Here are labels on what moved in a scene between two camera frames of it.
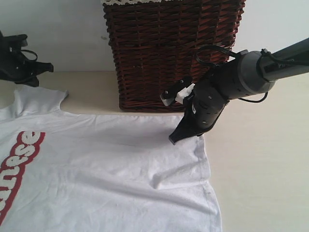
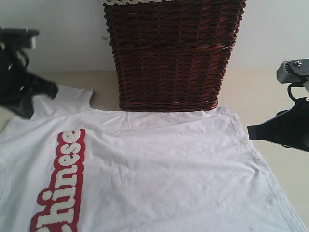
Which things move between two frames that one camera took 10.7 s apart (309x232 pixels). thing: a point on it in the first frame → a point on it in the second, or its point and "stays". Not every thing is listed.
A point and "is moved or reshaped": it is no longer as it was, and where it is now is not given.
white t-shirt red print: (63, 172) is moved or reshaped
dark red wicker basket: (154, 44) stays
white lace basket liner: (126, 2) stays
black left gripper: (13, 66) → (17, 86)
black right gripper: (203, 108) → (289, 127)
